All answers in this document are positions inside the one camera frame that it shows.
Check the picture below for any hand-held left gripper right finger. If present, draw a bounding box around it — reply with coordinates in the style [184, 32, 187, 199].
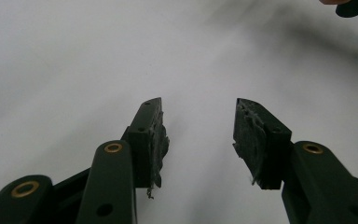
[232, 98, 293, 190]

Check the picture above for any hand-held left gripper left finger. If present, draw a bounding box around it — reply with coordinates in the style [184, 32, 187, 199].
[120, 97, 171, 189]

